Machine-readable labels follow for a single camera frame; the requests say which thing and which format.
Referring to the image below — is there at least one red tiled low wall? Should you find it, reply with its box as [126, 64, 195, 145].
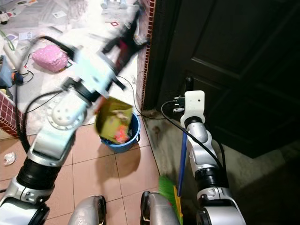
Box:
[0, 87, 24, 139]

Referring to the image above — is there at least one grey patterned floor mat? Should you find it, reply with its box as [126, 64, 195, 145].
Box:
[0, 0, 143, 113]

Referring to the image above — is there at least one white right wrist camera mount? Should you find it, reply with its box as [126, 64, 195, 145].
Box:
[183, 90, 206, 125]

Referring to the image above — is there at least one blue handled green broom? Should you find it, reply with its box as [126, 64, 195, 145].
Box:
[158, 76, 194, 225]

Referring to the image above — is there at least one blue plastic bucket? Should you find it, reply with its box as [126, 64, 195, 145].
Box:
[102, 112, 141, 153]

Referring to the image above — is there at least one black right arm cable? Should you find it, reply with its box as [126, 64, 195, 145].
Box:
[160, 100, 228, 172]

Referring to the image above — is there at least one white crumpled paper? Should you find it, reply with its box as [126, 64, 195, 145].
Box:
[4, 152, 16, 165]

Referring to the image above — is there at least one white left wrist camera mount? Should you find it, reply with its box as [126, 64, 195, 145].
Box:
[70, 47, 120, 101]

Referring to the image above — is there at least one red tiled pillar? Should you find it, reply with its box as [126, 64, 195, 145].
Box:
[136, 0, 156, 111]

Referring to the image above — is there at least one light blue wheeled cart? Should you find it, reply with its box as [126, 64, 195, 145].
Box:
[101, 0, 129, 10]

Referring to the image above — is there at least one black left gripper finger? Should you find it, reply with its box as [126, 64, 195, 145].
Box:
[129, 8, 145, 38]

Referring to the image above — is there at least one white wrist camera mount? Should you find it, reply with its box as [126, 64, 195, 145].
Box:
[183, 90, 206, 125]
[70, 47, 120, 101]

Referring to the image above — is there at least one silver left robot leg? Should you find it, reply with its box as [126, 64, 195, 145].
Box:
[68, 195, 106, 225]

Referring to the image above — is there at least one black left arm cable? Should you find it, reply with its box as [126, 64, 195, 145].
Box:
[15, 35, 75, 141]

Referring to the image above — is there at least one silver robot leg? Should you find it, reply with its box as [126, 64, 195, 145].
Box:
[68, 195, 106, 225]
[140, 190, 183, 225]

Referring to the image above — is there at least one pink dotted backpack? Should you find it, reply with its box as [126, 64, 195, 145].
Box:
[32, 45, 71, 72]

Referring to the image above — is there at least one white toy car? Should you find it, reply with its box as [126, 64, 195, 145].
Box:
[0, 12, 14, 24]

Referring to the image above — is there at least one thin black floor cable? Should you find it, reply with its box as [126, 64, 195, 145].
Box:
[115, 75, 165, 121]

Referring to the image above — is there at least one silver right robot leg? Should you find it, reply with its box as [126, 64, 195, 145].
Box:
[140, 190, 183, 225]

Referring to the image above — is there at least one dark panelled door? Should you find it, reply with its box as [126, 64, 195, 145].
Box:
[143, 0, 300, 158]

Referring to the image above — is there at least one yellow green snack bag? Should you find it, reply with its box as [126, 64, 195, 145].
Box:
[95, 96, 134, 143]

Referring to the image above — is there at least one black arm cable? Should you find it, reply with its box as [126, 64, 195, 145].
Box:
[15, 35, 75, 141]
[160, 100, 228, 172]

